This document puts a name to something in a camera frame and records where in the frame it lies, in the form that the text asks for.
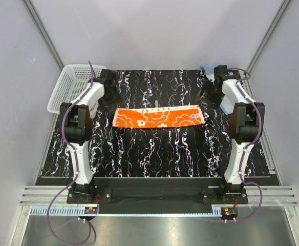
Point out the right small electronics box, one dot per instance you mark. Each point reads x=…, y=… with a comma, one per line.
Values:
x=230, y=212

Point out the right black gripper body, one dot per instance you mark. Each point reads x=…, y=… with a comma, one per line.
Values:
x=209, y=86

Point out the black marble pattern mat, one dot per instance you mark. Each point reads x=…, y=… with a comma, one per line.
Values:
x=196, y=151

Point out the light blue towel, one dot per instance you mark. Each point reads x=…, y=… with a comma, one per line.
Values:
x=225, y=103

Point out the small electronics box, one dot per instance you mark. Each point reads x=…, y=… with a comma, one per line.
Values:
x=91, y=210
x=230, y=212

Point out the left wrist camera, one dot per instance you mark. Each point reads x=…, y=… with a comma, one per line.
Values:
x=107, y=76

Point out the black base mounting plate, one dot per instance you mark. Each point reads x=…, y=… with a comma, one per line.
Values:
x=209, y=190

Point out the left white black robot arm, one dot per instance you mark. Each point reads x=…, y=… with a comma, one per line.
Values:
x=76, y=129

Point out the slotted cable duct rail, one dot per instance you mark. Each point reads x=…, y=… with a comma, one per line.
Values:
x=128, y=212

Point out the aluminium frame rail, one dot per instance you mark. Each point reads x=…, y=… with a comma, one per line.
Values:
x=42, y=195

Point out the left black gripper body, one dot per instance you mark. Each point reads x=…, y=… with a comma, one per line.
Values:
x=113, y=90

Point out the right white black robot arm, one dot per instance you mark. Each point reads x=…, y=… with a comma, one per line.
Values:
x=245, y=129

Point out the white plastic basket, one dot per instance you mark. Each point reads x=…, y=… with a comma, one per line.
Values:
x=71, y=84

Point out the orange white patterned towel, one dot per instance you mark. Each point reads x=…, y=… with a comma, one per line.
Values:
x=165, y=117

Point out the left small electronics box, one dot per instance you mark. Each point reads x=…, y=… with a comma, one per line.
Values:
x=91, y=210

